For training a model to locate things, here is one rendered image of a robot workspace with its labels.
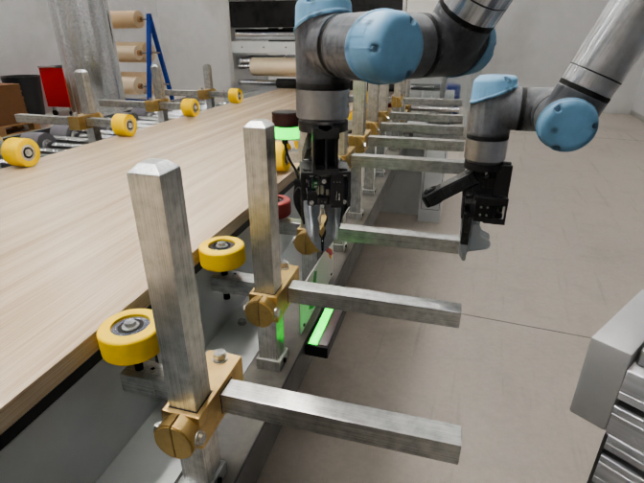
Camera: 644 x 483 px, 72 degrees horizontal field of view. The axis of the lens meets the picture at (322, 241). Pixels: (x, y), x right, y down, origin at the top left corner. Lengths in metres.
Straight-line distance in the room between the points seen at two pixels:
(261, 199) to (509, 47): 8.90
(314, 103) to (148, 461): 0.61
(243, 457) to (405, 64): 0.56
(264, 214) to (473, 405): 1.34
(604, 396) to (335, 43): 0.45
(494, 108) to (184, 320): 0.63
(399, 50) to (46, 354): 0.53
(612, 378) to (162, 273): 0.43
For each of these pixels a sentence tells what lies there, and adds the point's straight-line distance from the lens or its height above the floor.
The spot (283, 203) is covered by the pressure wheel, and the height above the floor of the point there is 0.91.
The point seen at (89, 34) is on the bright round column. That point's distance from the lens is 4.68.
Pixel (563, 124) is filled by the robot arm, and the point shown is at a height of 1.13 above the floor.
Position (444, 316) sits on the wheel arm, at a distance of 0.74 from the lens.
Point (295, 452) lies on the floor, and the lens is 1.62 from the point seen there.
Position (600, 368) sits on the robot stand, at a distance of 0.49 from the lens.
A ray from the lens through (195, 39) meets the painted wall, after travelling 11.46.
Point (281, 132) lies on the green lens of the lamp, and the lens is 0.89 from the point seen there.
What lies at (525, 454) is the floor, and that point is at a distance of 1.75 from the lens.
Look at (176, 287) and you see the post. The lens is 0.47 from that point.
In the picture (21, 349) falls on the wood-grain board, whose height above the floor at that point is 0.90.
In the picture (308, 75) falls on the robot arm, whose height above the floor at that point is 1.20.
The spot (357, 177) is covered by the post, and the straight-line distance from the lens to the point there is 1.41.
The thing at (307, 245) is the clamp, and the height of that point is 0.84.
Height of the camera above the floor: 1.24
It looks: 25 degrees down
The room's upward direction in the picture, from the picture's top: straight up
